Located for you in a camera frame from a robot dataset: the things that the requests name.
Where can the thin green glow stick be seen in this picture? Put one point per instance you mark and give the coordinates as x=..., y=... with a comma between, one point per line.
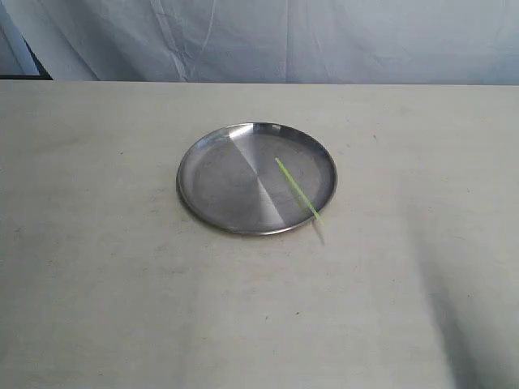
x=298, y=190

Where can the white backdrop cloth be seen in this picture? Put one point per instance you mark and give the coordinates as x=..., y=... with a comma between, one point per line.
x=458, y=42

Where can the round silver metal plate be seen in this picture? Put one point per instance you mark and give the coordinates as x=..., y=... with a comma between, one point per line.
x=230, y=180

